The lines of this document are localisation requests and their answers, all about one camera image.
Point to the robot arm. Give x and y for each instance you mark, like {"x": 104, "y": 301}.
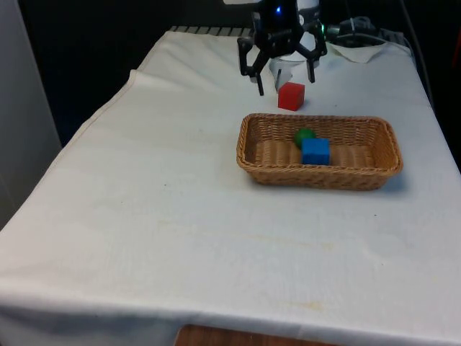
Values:
{"x": 309, "y": 5}

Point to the green ball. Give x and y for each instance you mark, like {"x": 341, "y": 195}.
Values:
{"x": 302, "y": 135}

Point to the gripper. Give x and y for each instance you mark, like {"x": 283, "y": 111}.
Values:
{"x": 277, "y": 25}

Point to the grey ribbed rail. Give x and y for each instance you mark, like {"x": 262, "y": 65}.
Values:
{"x": 209, "y": 30}

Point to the wicker basket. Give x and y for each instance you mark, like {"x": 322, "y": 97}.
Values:
{"x": 360, "y": 176}

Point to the pale grey panel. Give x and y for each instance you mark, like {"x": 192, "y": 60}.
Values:
{"x": 25, "y": 108}

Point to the blue cube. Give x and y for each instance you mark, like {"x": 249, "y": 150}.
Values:
{"x": 316, "y": 153}

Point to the red cube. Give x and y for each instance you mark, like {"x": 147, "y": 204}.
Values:
{"x": 290, "y": 96}

